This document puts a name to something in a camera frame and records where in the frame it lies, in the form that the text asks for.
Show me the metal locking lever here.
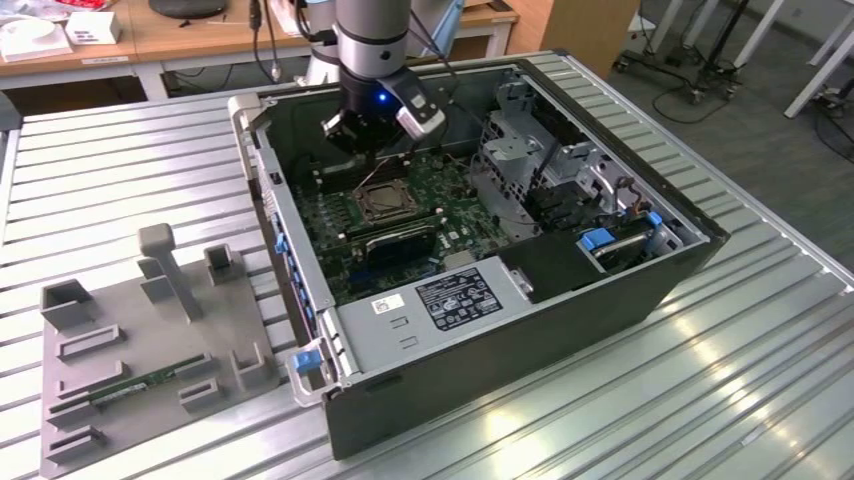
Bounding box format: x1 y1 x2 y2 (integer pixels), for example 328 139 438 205
355 157 398 193

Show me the metal socket cover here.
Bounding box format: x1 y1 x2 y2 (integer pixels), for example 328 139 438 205
351 178 420 224

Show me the CPU socket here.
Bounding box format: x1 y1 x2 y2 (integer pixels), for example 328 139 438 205
350 178 422 225

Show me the green RAM stick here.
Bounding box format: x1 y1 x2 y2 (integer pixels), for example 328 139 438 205
343 221 439 240
84 367 187 407

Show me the green motherboard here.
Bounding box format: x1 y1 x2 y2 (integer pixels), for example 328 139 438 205
292 149 519 304

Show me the metal drive cage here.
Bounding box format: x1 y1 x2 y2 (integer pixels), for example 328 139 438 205
476 74 619 234

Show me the wooden desk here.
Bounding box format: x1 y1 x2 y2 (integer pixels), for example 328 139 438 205
0 0 523 96

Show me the black round base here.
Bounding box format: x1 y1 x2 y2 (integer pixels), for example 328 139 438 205
147 0 227 18

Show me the wooden cabinet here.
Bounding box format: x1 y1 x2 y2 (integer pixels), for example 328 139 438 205
539 0 642 80

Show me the black plastic shroud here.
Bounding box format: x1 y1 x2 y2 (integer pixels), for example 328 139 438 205
496 233 610 305

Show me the blue disk carrier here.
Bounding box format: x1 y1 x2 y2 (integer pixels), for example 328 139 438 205
574 227 654 275

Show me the grey power supply unit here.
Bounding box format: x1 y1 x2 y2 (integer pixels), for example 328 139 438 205
331 257 536 377

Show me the white printed box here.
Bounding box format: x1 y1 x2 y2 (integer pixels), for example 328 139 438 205
64 10 124 47

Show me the blue case latch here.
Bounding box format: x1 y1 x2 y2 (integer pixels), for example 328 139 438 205
291 351 324 376

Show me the white foam box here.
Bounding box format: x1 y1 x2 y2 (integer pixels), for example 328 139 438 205
0 18 76 64

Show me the grey parts rack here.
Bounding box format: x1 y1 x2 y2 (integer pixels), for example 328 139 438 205
37 222 287 479

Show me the black PC case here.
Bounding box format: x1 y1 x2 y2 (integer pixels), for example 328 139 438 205
224 47 730 462

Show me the black wheeled stand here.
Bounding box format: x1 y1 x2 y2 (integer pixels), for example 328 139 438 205
611 0 754 107

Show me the white table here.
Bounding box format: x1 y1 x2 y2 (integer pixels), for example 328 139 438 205
781 0 854 120

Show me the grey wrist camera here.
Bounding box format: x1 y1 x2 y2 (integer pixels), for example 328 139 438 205
394 97 447 139

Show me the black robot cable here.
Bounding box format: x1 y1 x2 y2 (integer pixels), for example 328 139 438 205
248 0 283 82

